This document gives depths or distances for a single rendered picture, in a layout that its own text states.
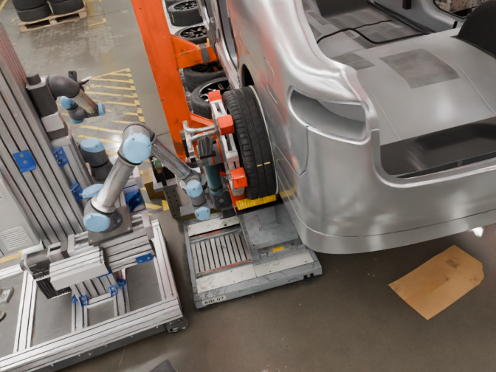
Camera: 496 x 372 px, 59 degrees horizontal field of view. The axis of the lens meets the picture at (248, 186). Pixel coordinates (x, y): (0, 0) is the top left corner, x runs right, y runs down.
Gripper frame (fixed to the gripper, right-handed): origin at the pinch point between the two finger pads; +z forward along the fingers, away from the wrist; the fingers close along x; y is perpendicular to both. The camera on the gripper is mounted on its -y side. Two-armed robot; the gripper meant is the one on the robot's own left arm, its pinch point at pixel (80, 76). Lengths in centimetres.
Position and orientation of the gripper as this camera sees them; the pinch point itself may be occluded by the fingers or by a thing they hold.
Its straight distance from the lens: 314.9
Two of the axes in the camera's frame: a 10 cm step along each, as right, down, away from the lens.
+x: 10.0, -0.5, 0.4
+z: -0.6, -5.9, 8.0
